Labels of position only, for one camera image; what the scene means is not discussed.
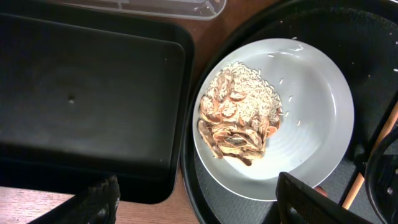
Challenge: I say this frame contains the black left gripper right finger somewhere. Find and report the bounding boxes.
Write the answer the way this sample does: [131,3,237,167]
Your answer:
[275,172,368,224]

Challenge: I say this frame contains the clear plastic waste bin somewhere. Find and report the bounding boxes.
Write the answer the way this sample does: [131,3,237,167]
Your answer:
[54,0,227,21]

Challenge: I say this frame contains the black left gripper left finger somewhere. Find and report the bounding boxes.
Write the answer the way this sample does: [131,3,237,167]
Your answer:
[29,175,121,224]

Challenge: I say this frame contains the black round serving tray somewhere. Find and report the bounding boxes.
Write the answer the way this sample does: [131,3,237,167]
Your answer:
[181,1,397,223]

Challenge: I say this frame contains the black rectangular tray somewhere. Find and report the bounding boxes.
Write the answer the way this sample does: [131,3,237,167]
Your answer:
[1,1,195,204]

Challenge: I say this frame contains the wooden chopstick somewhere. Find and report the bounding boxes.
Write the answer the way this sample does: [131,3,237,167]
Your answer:
[341,101,398,210]

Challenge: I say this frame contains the grey plate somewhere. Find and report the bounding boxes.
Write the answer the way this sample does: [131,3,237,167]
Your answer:
[190,39,354,201]

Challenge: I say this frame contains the rice and nut shells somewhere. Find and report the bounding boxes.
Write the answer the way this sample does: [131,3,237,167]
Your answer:
[197,62,284,166]

